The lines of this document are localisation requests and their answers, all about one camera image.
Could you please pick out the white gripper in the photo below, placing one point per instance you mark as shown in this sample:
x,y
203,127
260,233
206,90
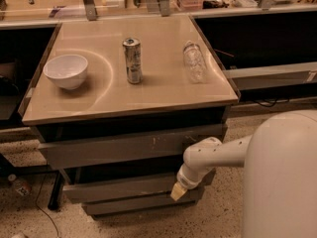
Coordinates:
x,y
183,180

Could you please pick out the grey drawer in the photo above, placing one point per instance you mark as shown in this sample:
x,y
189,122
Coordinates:
x,y
140,203
128,147
120,188

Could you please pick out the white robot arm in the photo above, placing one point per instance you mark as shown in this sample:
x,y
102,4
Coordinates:
x,y
280,174

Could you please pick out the grey top drawer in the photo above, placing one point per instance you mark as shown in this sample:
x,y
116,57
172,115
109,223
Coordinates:
x,y
128,147

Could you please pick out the grey bottom drawer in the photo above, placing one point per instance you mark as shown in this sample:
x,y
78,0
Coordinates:
x,y
140,203

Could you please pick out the grey drawer cabinet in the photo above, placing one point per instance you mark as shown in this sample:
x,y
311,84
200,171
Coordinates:
x,y
107,104

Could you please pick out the black table leg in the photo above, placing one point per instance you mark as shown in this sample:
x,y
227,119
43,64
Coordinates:
x,y
56,193

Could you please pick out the clear plastic bottle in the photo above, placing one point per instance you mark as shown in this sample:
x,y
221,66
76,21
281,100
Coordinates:
x,y
194,62

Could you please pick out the silver beverage can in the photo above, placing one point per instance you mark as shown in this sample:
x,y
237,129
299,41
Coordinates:
x,y
132,52

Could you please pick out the small bottle on floor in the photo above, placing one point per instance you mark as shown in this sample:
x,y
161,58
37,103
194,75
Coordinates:
x,y
20,185

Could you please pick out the white ceramic bowl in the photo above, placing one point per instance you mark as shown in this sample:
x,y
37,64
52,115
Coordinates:
x,y
67,71

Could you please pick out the grey metal side rail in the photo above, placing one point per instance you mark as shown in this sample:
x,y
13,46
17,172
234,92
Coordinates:
x,y
273,76

